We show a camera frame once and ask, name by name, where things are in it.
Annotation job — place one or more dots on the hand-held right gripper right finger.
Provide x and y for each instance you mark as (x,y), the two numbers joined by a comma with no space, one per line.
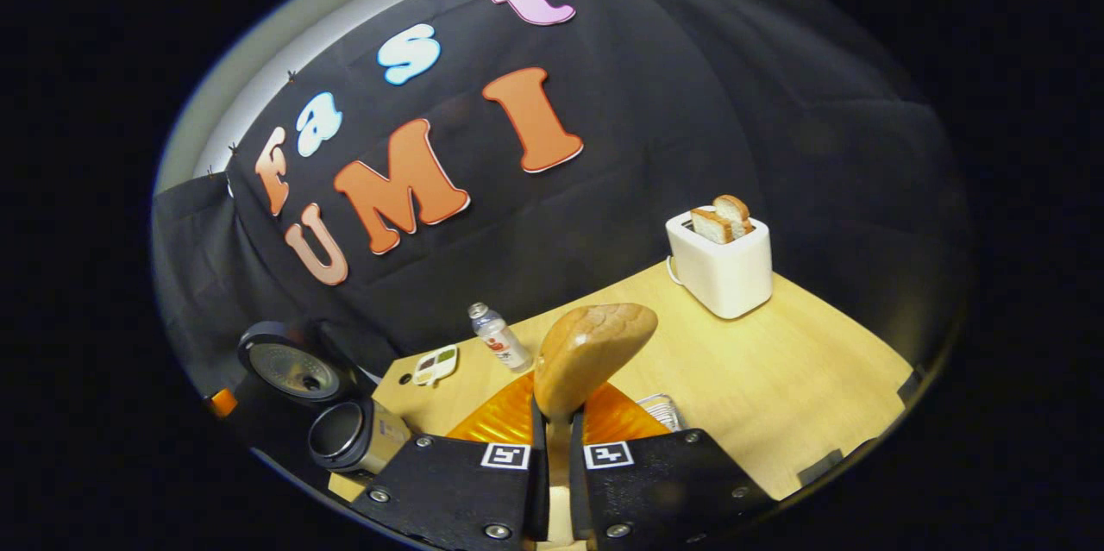
(664,491)

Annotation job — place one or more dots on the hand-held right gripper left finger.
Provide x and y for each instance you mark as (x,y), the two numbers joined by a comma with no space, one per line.
(448,491)

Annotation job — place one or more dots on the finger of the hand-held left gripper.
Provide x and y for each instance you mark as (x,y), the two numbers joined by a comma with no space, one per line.
(223,403)

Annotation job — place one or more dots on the dark grey rice cooker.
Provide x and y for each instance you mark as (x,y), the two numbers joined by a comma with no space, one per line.
(354,439)

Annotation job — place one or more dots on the wooden spoon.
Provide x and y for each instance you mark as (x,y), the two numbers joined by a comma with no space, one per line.
(595,348)

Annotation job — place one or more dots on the small white divided dish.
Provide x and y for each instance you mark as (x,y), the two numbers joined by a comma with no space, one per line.
(435,364)

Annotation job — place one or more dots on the black table edge clamp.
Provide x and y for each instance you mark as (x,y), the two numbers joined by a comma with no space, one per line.
(819,466)

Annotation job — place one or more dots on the small clear drink bottle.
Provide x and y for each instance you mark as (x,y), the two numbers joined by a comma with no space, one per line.
(500,340)

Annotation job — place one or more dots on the white toaster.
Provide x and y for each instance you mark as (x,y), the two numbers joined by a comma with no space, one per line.
(729,275)

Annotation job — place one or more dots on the toast bread slice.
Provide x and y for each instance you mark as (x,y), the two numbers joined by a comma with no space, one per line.
(711,226)
(735,210)

